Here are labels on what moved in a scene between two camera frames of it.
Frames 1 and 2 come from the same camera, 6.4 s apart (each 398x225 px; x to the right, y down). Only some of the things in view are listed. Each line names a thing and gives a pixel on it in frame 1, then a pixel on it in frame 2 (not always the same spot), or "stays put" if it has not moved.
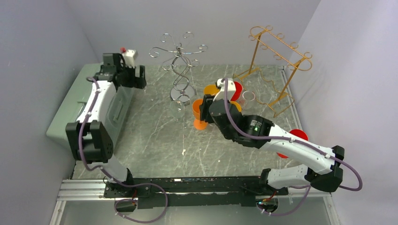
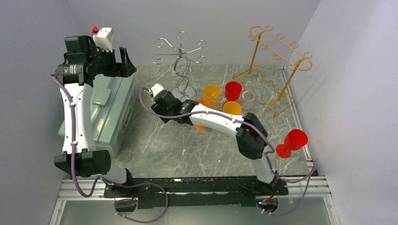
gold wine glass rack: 276,61 stays put
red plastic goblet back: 238,91 stays put
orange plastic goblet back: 211,89 stays put
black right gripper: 205,114 → 156,108
